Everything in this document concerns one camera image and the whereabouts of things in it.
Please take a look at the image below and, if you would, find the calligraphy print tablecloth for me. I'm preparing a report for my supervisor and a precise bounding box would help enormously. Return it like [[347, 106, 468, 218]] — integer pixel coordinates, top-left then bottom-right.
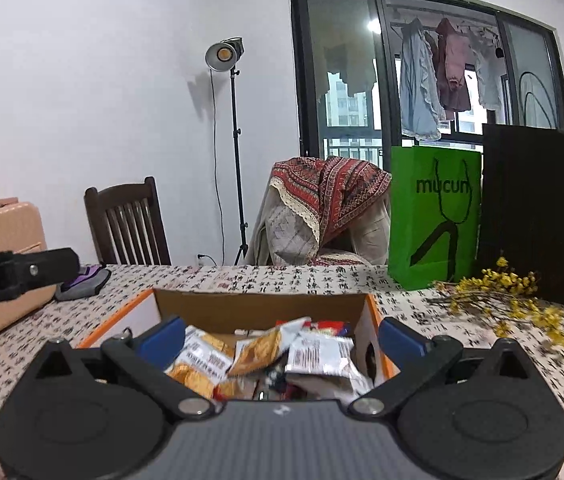
[[0, 266, 564, 479]]

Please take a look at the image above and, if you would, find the hanging light blue shirt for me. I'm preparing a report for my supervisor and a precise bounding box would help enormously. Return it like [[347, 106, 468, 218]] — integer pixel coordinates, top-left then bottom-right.
[[399, 18, 446, 141]]

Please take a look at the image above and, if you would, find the red white snack packet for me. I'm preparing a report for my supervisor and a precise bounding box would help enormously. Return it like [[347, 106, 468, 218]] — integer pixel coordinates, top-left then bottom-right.
[[273, 318, 352, 339]]

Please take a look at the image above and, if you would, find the green mucun paper bag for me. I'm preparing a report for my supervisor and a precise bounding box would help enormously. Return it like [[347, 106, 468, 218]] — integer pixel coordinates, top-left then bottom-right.
[[388, 145, 482, 290]]

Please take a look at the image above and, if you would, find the red orange cardboard box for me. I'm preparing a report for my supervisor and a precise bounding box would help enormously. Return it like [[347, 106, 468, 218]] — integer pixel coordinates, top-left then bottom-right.
[[76, 288, 398, 405]]

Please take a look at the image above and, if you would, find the yellow dried flower branch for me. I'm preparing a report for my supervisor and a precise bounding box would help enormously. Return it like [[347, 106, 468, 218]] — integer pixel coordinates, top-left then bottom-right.
[[427, 256, 564, 348]]

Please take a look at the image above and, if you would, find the studio light on stand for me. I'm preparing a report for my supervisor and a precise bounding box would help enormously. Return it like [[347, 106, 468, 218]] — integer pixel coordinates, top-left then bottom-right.
[[204, 37, 248, 266]]

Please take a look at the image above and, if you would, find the chair with patterned red blanket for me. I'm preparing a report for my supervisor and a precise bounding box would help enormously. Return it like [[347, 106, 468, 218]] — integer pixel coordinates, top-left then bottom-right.
[[245, 156, 392, 266]]

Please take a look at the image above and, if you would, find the black framed balcony door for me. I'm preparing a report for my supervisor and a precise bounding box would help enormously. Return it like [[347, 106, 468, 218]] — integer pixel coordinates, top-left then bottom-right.
[[291, 0, 564, 167]]

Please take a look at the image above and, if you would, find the purple grey pouch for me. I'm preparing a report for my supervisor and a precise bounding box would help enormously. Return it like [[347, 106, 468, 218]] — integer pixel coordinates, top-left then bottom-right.
[[54, 264, 112, 301]]

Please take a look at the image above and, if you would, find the black paper bag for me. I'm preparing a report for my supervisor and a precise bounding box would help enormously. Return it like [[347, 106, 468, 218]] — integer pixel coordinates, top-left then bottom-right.
[[476, 125, 564, 304]]

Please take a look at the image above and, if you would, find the white label snack packet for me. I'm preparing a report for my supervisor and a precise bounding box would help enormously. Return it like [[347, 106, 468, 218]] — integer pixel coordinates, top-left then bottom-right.
[[284, 330, 373, 396]]

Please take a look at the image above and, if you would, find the dark wooden chair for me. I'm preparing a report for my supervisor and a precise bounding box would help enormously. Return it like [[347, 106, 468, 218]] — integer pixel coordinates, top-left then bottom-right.
[[84, 177, 171, 266]]

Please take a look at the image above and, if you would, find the white orange cracker packet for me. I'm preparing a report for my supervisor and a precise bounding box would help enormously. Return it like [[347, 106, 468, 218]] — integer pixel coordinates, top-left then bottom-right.
[[165, 325, 234, 399]]

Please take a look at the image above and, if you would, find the hanging pink garment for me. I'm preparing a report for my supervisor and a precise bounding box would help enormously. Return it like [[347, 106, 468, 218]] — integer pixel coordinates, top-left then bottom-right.
[[435, 18, 471, 120]]

